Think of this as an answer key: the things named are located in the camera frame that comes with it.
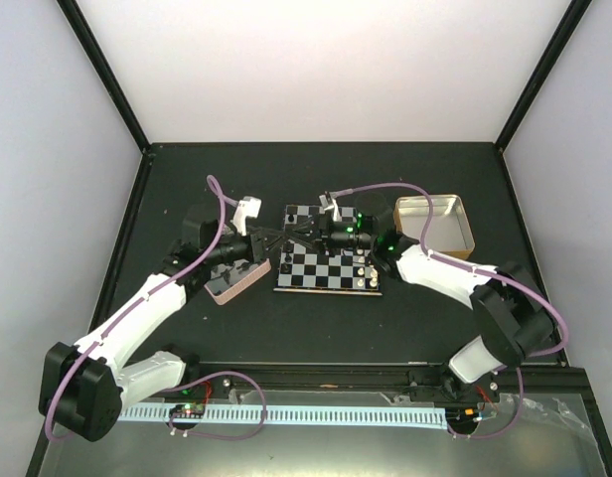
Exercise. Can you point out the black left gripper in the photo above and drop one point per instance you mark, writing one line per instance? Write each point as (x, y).
(257, 241)

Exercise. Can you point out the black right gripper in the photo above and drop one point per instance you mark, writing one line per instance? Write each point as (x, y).
(325, 229)

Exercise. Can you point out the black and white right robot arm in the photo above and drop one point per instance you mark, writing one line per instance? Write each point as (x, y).
(512, 319)

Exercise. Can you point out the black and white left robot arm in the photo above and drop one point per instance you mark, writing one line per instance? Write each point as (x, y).
(87, 385)

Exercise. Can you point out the left circuit board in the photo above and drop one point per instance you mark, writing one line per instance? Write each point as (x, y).
(187, 411)

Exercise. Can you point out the circuit board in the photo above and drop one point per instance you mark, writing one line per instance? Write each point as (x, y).
(187, 411)
(468, 414)

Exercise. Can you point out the right circuit board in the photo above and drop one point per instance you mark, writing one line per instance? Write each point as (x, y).
(468, 414)

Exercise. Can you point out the black and white chessboard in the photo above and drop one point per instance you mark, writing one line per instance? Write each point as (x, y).
(313, 272)

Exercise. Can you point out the pink metal tin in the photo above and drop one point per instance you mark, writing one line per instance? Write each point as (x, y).
(229, 280)

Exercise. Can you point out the gold metal tin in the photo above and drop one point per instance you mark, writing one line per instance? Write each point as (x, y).
(449, 231)

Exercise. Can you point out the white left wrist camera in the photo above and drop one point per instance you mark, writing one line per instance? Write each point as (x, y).
(247, 208)

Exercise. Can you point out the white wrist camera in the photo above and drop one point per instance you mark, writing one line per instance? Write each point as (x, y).
(330, 208)
(247, 208)

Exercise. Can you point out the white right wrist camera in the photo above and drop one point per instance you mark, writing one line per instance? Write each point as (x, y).
(330, 208)

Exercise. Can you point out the light blue slotted cable duct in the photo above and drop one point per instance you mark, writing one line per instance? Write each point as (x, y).
(371, 416)

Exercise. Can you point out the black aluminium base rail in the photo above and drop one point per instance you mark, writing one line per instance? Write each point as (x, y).
(419, 382)

